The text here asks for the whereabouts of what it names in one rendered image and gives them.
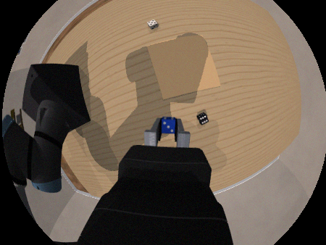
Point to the blue die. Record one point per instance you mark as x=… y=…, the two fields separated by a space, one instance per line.
x=168 y=125

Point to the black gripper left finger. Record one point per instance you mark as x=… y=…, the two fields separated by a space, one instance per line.
x=151 y=137

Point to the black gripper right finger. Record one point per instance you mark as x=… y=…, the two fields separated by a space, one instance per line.
x=181 y=137

